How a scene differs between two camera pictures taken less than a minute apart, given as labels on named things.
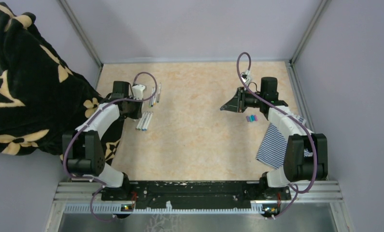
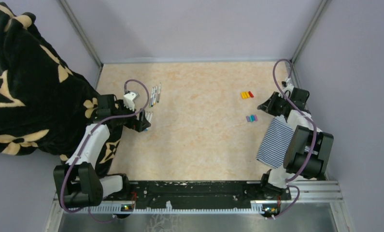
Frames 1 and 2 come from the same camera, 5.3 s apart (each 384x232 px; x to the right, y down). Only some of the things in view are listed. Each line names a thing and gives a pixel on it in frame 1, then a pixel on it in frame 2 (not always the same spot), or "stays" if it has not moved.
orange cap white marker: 154,99 stays
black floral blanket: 34,97 stays
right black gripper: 237,104 to 277,97
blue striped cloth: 273,151 stays
